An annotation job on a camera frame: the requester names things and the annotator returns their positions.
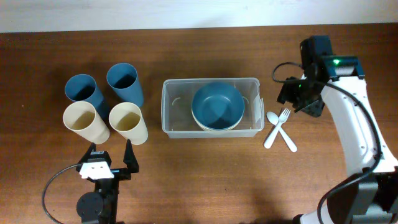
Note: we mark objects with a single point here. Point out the right blue cup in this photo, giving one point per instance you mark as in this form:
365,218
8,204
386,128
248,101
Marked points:
124,80

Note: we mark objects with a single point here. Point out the blue bowl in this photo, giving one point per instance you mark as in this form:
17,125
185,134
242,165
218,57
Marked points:
218,95

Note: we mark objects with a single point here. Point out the white plastic spoon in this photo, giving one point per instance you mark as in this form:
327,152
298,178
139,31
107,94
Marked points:
273,119

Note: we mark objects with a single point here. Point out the right cream cup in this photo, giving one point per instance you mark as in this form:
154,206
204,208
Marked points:
127,119

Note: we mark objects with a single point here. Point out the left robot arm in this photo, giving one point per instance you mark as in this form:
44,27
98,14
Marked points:
100,206

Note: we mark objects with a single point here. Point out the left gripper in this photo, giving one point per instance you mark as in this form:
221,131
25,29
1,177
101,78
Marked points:
125,173

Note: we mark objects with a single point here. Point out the clear plastic container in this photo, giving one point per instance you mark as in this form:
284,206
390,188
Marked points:
178,121

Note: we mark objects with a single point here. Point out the white plastic fork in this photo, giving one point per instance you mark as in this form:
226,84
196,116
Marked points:
282,118

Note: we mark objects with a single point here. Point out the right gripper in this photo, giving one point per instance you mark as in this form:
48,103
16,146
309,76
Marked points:
286,93

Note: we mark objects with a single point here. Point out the left cream cup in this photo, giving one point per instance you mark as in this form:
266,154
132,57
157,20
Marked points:
82,118

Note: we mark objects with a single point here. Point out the left blue cup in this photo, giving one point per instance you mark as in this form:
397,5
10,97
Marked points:
83,87

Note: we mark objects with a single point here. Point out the cream cup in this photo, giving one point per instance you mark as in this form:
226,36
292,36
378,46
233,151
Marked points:
82,118
127,119

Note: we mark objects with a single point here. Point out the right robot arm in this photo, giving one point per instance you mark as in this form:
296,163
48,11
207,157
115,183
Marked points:
369,194

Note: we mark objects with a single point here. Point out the cream bowl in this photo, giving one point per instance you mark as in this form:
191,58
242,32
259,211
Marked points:
218,119

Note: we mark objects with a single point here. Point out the blue cup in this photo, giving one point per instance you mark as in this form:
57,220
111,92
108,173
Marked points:
83,87
124,80

